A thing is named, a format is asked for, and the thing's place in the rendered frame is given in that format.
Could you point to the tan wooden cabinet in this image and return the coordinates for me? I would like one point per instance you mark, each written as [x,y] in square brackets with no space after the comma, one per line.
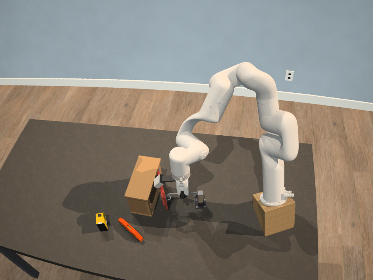
[141,194]

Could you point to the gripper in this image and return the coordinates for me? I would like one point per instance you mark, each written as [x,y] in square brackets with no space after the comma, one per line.
[183,188]

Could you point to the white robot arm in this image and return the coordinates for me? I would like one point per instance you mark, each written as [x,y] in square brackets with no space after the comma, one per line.
[278,144]

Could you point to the orange spirit level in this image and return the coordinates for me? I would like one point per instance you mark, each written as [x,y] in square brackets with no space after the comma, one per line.
[130,229]

